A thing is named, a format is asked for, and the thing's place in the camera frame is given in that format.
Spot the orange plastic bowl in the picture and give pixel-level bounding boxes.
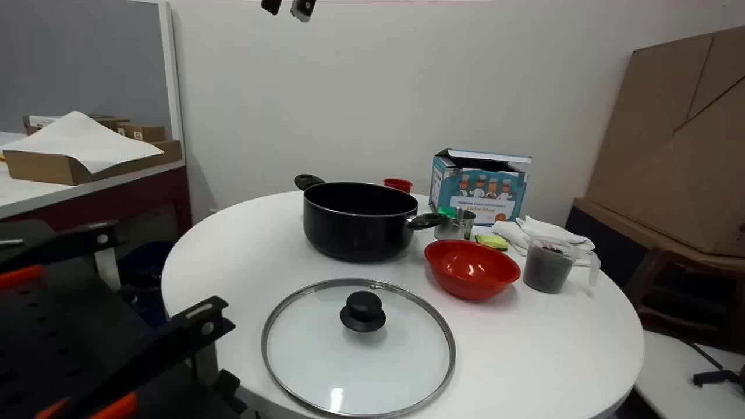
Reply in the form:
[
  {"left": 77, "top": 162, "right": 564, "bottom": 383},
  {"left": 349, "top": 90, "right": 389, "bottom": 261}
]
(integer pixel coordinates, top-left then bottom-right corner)
[{"left": 422, "top": 238, "right": 523, "bottom": 303}]

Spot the clear jar with dark contents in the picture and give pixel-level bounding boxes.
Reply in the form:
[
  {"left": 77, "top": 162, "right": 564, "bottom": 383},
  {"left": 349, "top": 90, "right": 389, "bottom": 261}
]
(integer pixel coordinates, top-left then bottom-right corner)
[{"left": 522, "top": 236, "right": 603, "bottom": 296}]

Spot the black cooking pot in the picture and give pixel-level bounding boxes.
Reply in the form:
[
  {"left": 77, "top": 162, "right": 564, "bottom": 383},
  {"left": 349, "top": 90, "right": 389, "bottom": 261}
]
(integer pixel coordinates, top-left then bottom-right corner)
[{"left": 294, "top": 173, "right": 448, "bottom": 266}]

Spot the white paper sheet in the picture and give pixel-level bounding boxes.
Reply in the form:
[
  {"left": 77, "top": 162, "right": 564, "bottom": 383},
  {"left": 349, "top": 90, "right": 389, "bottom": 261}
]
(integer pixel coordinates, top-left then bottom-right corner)
[{"left": 0, "top": 109, "right": 167, "bottom": 176}]

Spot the white-topped desk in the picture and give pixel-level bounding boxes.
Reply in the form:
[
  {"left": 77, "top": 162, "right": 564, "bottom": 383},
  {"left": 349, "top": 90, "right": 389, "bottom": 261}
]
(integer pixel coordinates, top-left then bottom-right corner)
[{"left": 0, "top": 128, "right": 193, "bottom": 236}]

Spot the blue printed cardboard box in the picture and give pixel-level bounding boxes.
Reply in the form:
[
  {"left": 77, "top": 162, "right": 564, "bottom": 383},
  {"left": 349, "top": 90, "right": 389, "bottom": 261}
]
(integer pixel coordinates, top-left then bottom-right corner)
[{"left": 427, "top": 146, "right": 533, "bottom": 229}]

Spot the small metal cup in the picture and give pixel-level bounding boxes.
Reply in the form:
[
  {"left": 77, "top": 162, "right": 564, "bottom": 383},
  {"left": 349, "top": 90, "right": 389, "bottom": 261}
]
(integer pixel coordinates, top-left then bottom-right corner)
[{"left": 432, "top": 206, "right": 476, "bottom": 241}]

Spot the flat cardboard tray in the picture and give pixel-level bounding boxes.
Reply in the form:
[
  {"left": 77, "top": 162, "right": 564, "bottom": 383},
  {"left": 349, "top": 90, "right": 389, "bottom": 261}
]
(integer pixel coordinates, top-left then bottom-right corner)
[{"left": 0, "top": 113, "right": 183, "bottom": 185}]

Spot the yellow-green sponge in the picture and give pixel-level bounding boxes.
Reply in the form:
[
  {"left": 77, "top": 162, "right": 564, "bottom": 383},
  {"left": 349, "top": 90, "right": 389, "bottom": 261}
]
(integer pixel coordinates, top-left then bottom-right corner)
[{"left": 472, "top": 231, "right": 512, "bottom": 253}]

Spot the white cloth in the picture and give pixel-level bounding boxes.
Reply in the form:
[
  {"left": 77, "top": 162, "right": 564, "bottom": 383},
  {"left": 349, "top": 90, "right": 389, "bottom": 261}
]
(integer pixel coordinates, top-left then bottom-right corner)
[{"left": 490, "top": 213, "right": 599, "bottom": 253}]

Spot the glass pot lid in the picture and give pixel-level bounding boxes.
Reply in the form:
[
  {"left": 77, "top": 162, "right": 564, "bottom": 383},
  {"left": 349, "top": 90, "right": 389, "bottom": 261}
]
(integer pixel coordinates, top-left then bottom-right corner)
[{"left": 260, "top": 277, "right": 458, "bottom": 419}]

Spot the black metal stand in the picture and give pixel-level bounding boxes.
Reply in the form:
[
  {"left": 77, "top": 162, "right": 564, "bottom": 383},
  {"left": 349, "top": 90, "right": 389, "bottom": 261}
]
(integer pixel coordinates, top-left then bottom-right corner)
[{"left": 0, "top": 219, "right": 251, "bottom": 419}]

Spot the large brown cardboard box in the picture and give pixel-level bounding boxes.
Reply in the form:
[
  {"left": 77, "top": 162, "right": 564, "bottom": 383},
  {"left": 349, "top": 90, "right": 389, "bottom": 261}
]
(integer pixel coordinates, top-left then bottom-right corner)
[{"left": 581, "top": 23, "right": 745, "bottom": 261}]

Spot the white seat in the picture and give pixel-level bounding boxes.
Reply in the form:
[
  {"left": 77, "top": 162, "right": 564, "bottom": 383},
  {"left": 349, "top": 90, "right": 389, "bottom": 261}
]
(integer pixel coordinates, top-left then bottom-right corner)
[{"left": 632, "top": 327, "right": 745, "bottom": 419}]

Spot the black cable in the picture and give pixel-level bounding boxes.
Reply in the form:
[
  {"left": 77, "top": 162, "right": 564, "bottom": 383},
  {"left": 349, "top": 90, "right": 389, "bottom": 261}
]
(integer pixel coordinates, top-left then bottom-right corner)
[{"left": 682, "top": 334, "right": 745, "bottom": 390}]

